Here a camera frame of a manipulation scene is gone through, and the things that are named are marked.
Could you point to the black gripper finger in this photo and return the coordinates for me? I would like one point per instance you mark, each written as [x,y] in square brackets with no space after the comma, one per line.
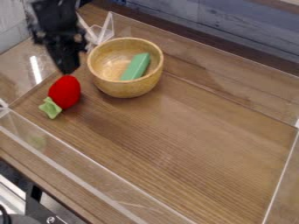
[71,59]
[55,52]

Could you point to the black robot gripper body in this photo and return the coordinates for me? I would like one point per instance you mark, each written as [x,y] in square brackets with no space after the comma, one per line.
[53,24]

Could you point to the red plush strawberry toy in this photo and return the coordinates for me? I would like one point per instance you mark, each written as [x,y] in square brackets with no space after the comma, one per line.
[63,96]

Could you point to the light wooden bowl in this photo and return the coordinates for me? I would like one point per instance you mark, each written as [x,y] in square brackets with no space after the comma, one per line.
[108,60]

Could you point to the green rectangular block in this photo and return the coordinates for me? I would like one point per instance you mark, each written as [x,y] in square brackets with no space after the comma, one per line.
[136,67]

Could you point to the clear acrylic corner bracket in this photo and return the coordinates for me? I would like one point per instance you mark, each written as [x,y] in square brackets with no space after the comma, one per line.
[99,34]

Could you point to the clear acrylic tray wall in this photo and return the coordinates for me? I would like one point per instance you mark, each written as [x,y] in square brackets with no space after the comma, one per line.
[202,152]

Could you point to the black table frame bracket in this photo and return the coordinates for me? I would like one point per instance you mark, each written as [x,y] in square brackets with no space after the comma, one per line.
[36,210]

